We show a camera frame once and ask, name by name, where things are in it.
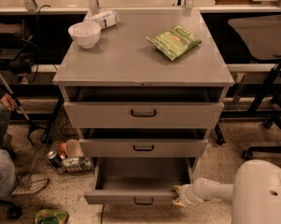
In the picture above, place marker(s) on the orange fruit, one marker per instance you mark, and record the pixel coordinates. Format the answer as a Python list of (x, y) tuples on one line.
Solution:
[(62, 147)]

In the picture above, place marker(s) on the grey drawer cabinet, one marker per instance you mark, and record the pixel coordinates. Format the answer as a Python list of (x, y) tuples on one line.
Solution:
[(124, 58)]

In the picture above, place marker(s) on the green snack bag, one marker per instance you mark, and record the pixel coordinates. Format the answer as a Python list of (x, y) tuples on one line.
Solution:
[(176, 42)]

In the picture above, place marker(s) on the wire basket on floor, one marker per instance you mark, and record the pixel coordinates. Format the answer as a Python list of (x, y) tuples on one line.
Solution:
[(60, 132)]

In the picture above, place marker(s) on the person hand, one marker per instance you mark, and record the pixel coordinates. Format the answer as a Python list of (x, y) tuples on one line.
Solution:
[(8, 102)]

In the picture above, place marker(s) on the black chair caster left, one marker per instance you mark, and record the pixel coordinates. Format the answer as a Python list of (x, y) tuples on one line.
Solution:
[(13, 211)]

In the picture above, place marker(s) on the grey drawer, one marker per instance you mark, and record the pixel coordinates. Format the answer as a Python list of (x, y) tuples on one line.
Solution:
[(139, 181), (142, 108), (144, 143)]

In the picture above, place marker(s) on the grey bottom drawer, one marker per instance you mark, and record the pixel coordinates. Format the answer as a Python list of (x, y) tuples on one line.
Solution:
[(139, 181)]

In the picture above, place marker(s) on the white sneaker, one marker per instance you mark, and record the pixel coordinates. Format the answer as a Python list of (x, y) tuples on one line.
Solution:
[(30, 184)]

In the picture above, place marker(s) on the beige cup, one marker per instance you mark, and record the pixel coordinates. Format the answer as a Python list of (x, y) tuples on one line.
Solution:
[(73, 149)]

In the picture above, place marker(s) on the white bowl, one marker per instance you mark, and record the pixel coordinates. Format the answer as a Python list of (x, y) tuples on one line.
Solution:
[(86, 34)]

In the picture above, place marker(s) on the black office chair right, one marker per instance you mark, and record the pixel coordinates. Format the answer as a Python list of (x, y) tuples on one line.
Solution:
[(262, 36)]

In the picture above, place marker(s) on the green white bottle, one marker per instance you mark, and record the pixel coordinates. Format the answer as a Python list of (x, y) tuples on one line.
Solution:
[(74, 164)]

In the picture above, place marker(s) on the person leg in jeans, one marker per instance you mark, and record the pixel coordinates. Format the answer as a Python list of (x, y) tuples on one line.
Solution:
[(7, 167)]

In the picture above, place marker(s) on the grey middle drawer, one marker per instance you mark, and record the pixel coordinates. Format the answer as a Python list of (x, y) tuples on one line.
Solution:
[(144, 143)]

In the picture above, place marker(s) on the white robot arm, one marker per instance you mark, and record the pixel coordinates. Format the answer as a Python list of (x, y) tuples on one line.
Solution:
[(255, 194)]

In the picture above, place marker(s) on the black equipment on left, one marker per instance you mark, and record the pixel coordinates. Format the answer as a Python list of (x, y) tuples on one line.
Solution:
[(14, 38)]

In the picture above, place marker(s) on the soda can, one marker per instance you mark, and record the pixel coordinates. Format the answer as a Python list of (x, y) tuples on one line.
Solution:
[(54, 159)]

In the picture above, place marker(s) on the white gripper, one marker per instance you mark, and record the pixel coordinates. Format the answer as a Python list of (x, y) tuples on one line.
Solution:
[(187, 193)]

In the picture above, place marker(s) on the green bag on floor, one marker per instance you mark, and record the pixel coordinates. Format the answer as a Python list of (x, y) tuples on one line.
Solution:
[(47, 216)]

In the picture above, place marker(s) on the white packaged item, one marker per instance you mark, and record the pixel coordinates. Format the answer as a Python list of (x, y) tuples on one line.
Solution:
[(106, 19)]

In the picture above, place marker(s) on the grey top drawer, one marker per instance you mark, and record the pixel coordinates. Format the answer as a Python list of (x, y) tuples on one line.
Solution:
[(142, 108)]

